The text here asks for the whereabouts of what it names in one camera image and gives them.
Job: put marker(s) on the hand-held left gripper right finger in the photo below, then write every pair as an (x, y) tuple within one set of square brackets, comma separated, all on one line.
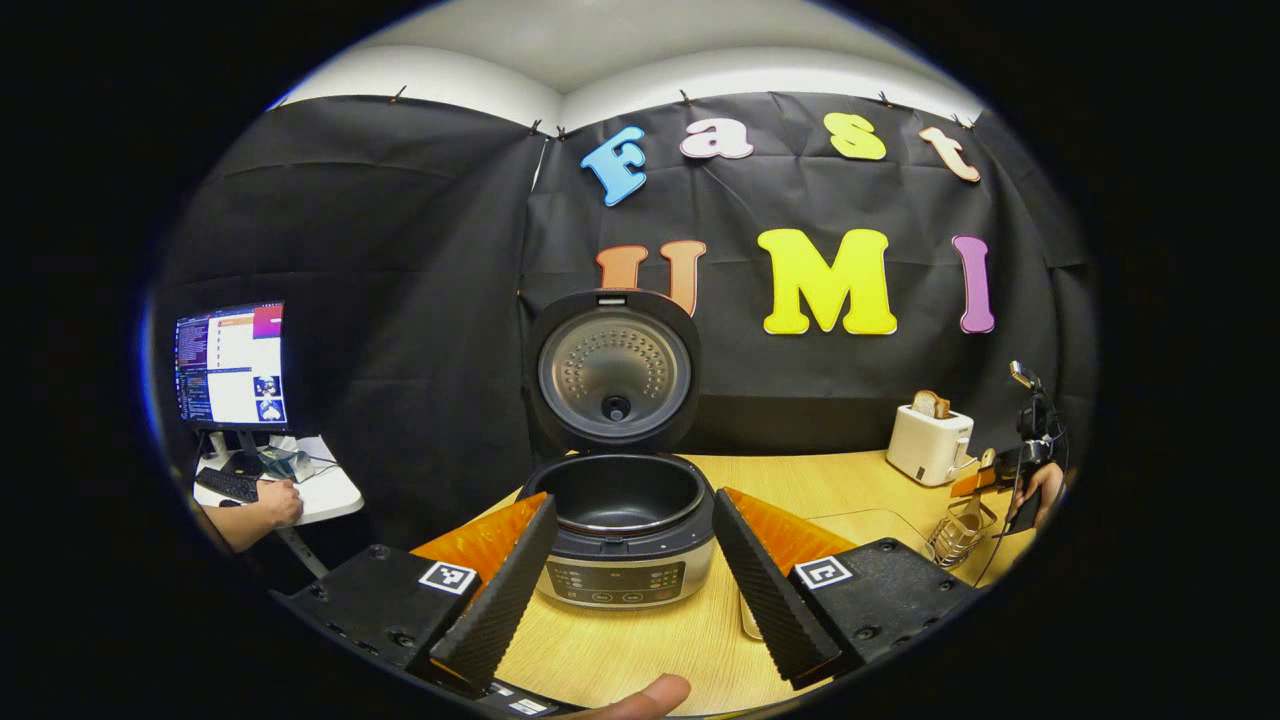
[(770, 600)]

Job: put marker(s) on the white side table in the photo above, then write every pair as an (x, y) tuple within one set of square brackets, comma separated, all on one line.
[(325, 490)]

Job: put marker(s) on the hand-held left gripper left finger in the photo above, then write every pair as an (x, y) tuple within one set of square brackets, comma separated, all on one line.
[(500, 600)]

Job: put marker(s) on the bread slice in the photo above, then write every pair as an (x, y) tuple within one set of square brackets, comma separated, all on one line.
[(930, 404)]

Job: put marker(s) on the black backdrop cloth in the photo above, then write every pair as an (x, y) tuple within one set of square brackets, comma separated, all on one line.
[(400, 300)]

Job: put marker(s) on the computer monitor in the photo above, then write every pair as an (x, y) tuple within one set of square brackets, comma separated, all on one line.
[(230, 370)]

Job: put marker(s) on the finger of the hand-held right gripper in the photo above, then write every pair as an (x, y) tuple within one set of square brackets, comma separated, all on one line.
[(975, 483)]

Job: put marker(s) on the black keyboard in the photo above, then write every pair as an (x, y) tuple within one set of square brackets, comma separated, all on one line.
[(228, 485)]

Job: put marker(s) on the black rice cooker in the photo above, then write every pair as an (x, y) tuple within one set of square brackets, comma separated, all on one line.
[(615, 375)]

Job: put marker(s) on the white toaster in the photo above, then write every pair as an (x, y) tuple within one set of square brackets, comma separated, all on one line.
[(925, 445)]

